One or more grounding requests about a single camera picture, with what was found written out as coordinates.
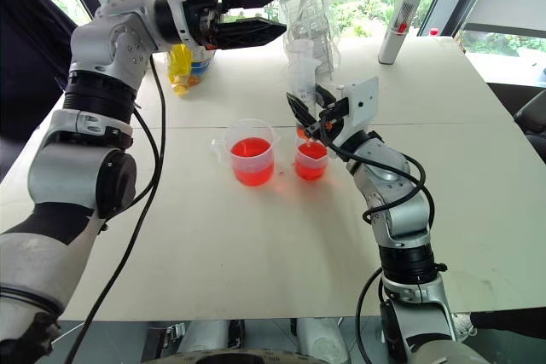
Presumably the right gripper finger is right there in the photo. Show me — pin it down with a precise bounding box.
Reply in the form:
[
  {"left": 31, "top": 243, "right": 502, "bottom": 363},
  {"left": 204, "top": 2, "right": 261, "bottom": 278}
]
[
  {"left": 315, "top": 84, "right": 339, "bottom": 109},
  {"left": 286, "top": 91, "right": 320, "bottom": 130}
]

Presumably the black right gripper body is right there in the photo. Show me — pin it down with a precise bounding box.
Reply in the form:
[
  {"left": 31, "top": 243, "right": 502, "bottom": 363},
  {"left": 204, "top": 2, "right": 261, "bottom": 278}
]
[{"left": 316, "top": 96, "right": 351, "bottom": 147}]

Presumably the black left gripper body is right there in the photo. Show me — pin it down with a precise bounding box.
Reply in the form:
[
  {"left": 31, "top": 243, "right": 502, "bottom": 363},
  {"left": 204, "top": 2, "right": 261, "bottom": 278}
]
[{"left": 183, "top": 0, "right": 224, "bottom": 51}]

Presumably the small cup with red liquid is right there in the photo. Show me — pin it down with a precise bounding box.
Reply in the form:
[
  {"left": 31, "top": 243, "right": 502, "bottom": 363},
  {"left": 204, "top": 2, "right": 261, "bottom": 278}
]
[{"left": 293, "top": 137, "right": 330, "bottom": 182}]

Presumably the large beaker with red liquid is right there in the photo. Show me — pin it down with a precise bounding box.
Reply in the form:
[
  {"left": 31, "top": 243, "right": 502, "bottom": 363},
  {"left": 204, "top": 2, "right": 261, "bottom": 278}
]
[{"left": 211, "top": 118, "right": 282, "bottom": 188}]

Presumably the yellow snack bag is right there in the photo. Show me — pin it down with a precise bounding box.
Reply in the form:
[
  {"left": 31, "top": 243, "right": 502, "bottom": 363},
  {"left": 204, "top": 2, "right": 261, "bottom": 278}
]
[{"left": 166, "top": 0, "right": 219, "bottom": 99}]

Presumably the white cylindrical bottle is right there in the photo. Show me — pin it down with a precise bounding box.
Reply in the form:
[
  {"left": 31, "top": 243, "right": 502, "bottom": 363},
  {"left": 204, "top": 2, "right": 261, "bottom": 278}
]
[{"left": 377, "top": 0, "right": 425, "bottom": 67}]

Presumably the person in dark clothing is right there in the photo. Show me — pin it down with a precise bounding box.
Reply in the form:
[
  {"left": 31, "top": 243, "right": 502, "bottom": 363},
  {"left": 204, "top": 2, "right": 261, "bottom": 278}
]
[{"left": 0, "top": 0, "right": 79, "bottom": 180}]

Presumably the black office chair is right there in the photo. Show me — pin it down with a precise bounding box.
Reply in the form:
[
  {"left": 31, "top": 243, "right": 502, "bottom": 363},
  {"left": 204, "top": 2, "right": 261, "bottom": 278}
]
[{"left": 513, "top": 90, "right": 546, "bottom": 150}]

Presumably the white cylindrical leg cover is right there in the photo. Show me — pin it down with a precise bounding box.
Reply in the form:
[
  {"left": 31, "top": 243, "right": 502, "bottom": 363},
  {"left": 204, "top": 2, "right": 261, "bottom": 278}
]
[{"left": 296, "top": 316, "right": 347, "bottom": 364}]

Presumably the white mesh shoe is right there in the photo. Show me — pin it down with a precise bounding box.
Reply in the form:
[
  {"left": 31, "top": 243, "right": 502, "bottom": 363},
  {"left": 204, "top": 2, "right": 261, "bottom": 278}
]
[{"left": 450, "top": 312, "right": 478, "bottom": 343}]

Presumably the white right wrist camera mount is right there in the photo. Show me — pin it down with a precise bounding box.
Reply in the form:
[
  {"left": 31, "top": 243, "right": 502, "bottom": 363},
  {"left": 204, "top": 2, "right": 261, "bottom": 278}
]
[{"left": 335, "top": 76, "right": 380, "bottom": 148}]

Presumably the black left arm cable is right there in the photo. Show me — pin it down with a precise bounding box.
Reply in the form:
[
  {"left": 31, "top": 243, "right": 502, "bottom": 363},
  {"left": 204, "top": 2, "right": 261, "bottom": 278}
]
[{"left": 74, "top": 0, "right": 168, "bottom": 364}]

